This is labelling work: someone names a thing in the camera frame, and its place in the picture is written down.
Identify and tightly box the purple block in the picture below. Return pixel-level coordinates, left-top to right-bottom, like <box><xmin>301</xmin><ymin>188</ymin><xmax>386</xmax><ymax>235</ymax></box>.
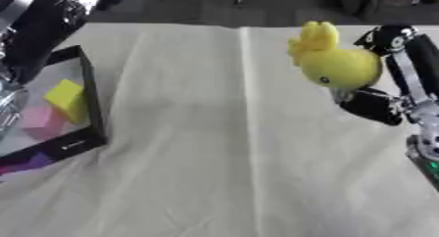
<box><xmin>0</xmin><ymin>152</ymin><xmax>57</xmax><ymax>176</ymax></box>

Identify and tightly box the yellow block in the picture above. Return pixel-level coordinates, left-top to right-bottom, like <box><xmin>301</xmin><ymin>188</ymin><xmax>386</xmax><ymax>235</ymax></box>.
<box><xmin>42</xmin><ymin>78</ymin><xmax>91</xmax><ymax>126</ymax></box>

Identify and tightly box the pink block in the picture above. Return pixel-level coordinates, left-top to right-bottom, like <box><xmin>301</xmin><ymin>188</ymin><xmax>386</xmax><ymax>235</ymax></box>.
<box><xmin>19</xmin><ymin>105</ymin><xmax>73</xmax><ymax>141</ymax></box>

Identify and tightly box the yellow plush duck toy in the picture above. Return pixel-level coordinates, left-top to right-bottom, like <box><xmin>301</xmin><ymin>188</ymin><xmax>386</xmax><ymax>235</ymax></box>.
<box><xmin>286</xmin><ymin>21</ymin><xmax>384</xmax><ymax>91</ymax></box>

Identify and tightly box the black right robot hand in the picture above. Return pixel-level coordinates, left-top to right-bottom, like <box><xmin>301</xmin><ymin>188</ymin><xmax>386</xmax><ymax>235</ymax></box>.
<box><xmin>329</xmin><ymin>24</ymin><xmax>439</xmax><ymax>127</ymax></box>

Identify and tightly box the black box with white inside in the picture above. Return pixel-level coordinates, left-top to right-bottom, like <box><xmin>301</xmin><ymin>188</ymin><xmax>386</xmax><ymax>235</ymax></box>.
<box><xmin>0</xmin><ymin>44</ymin><xmax>110</xmax><ymax>170</ymax></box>

